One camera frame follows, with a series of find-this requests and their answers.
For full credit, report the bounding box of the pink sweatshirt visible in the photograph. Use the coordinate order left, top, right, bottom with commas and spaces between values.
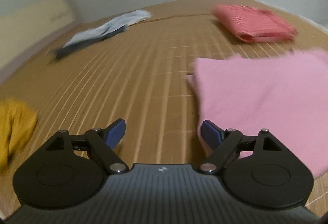
187, 48, 327, 177

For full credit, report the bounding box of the yellow striped garment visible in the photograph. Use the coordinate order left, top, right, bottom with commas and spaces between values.
1, 98, 38, 171

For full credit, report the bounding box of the white and navy garment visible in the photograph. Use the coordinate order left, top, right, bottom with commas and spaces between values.
54, 10, 152, 61

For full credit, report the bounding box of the folded red striped garment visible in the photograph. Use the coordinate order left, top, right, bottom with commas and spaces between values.
212, 4, 298, 42

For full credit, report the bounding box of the cream bed headboard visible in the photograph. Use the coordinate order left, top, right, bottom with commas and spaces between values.
1, 0, 76, 67

